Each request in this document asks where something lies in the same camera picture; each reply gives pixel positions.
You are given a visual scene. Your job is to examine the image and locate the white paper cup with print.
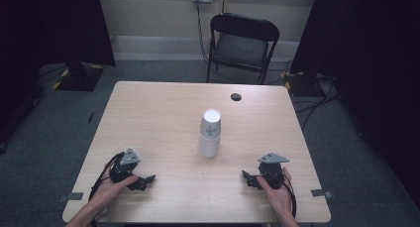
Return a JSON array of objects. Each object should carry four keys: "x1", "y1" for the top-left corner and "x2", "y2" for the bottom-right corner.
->
[{"x1": 198, "y1": 108, "x2": 223, "y2": 140}]

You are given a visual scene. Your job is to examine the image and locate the black striped power cable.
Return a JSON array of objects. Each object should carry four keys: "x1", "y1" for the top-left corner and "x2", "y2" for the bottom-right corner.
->
[{"x1": 194, "y1": 0, "x2": 212, "y2": 66}]

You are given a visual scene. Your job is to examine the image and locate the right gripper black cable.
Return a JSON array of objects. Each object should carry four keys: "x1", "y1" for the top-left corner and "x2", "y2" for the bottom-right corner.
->
[{"x1": 282, "y1": 174, "x2": 298, "y2": 219}]

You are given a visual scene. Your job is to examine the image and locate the person's right hand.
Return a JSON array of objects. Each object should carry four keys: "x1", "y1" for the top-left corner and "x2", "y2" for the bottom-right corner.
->
[{"x1": 256, "y1": 167, "x2": 293, "y2": 219}]

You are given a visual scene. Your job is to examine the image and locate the black floor cables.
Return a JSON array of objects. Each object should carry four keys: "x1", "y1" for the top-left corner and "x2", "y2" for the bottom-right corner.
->
[
  {"x1": 35, "y1": 63, "x2": 69, "y2": 88},
  {"x1": 292, "y1": 73, "x2": 342, "y2": 131}
]

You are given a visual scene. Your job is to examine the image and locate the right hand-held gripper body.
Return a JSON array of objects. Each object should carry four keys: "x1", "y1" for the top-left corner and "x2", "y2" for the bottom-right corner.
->
[{"x1": 257, "y1": 152, "x2": 291, "y2": 190}]

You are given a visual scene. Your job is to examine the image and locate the black curtain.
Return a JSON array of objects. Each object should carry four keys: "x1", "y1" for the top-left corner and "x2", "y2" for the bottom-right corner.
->
[
  {"x1": 0, "y1": 0, "x2": 117, "y2": 146},
  {"x1": 289, "y1": 0, "x2": 420, "y2": 205}
]

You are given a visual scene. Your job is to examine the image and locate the black folding chair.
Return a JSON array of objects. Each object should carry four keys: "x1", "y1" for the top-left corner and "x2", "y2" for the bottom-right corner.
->
[{"x1": 205, "y1": 12, "x2": 281, "y2": 86}]

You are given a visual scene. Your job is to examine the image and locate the grey tape strip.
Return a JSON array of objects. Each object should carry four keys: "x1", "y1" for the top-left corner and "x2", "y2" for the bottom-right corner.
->
[
  {"x1": 310, "y1": 188, "x2": 334, "y2": 200},
  {"x1": 56, "y1": 191, "x2": 85, "y2": 203}
]

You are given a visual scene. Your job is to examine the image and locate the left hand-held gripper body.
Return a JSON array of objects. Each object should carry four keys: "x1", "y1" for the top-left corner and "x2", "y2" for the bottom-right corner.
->
[{"x1": 109, "y1": 147, "x2": 142, "y2": 184}]

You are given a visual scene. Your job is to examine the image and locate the black stand base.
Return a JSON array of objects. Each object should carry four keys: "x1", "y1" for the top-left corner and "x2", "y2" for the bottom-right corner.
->
[
  {"x1": 282, "y1": 70, "x2": 321, "y2": 98},
  {"x1": 52, "y1": 62, "x2": 106, "y2": 92}
]

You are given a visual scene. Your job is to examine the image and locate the person's left hand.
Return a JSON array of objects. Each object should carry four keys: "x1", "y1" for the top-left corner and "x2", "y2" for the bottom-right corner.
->
[{"x1": 91, "y1": 173, "x2": 140, "y2": 215}]

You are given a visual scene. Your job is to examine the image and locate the plain white paper cup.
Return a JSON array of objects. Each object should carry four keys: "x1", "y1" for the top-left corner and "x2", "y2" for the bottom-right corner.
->
[{"x1": 197, "y1": 130, "x2": 222, "y2": 160}]

